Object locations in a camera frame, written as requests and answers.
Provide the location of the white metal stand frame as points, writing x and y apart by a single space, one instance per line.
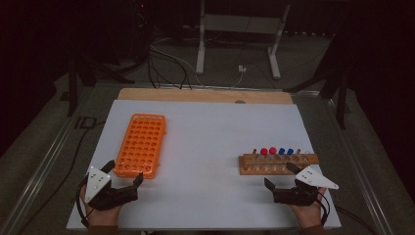
239 23

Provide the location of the person's left hand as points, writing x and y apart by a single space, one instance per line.
102 217

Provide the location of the blue-capped test tube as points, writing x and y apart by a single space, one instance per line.
290 151
281 151

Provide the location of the white table sheet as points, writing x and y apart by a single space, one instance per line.
208 137

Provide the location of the wooden test tube rack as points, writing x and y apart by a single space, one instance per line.
261 169

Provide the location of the clear test tube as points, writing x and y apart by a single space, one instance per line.
298 152
306 154

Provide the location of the metal floor rail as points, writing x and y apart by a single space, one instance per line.
359 182
212 86
42 166

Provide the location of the white plug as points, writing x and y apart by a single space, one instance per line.
241 68

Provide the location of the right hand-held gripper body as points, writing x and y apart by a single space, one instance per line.
295 196

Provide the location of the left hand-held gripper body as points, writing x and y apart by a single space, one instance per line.
96 182

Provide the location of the black tripod stand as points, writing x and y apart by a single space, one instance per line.
341 104

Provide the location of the orange plastic test tube rack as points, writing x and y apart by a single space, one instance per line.
142 145

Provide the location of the dark equipment stand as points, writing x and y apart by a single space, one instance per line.
140 19

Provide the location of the person's right hand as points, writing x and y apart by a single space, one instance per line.
310 215

